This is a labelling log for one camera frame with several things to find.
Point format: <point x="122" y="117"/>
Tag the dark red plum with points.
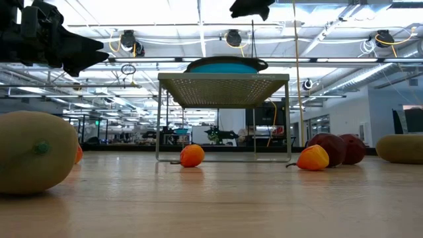
<point x="332" y="147"/>
<point x="355" y="148"/>

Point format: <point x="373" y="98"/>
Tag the blue grey collapsible colander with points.
<point x="224" y="67"/>

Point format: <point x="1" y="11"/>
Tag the green perforated metal shelf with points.
<point x="221" y="89"/>

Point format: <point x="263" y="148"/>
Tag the black green machine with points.
<point x="218" y="135"/>

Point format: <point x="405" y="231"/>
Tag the brown green kiwi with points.
<point x="401" y="148"/>
<point x="33" y="152"/>

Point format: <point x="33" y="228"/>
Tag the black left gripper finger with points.
<point x="82" y="60"/>
<point x="77" y="39"/>

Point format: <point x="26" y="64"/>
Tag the black monitor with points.
<point x="264" y="115"/>

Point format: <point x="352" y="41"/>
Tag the small orange red pear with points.
<point x="79" y="154"/>
<point x="192" y="156"/>
<point x="313" y="158"/>

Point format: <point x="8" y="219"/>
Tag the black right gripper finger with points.
<point x="267" y="8"/>
<point x="246" y="8"/>

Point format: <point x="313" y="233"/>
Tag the dark monitor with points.
<point x="411" y="120"/>

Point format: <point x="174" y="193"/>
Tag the blue bowl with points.
<point x="181" y="131"/>

